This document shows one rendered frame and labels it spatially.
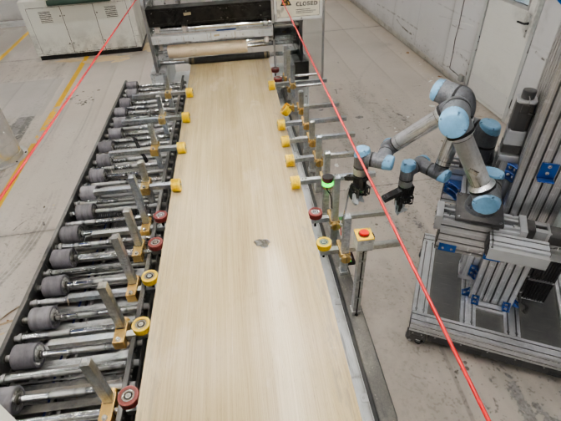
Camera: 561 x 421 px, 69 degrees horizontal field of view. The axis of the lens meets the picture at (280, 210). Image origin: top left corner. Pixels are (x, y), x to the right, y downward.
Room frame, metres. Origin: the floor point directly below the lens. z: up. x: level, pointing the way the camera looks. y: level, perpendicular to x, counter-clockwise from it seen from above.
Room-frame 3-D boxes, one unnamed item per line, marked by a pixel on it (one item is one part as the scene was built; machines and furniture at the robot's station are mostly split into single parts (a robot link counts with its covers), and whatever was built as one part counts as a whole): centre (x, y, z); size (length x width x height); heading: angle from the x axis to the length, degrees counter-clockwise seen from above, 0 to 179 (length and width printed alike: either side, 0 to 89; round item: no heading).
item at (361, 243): (1.25, -0.34, 1.18); 0.07 x 0.07 x 0.08; 4
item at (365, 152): (1.72, -0.42, 1.29); 0.09 x 0.08 x 0.11; 64
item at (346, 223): (1.51, -0.32, 0.87); 0.04 x 0.04 x 0.48; 4
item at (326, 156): (2.01, -0.28, 0.93); 0.04 x 0.04 x 0.48; 4
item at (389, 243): (1.56, -0.41, 0.84); 0.44 x 0.03 x 0.04; 94
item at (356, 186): (1.72, -0.42, 1.13); 0.09 x 0.08 x 0.12; 24
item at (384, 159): (1.70, -0.52, 1.29); 0.11 x 0.11 x 0.08; 64
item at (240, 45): (4.31, 0.44, 1.05); 1.43 x 0.12 x 0.12; 94
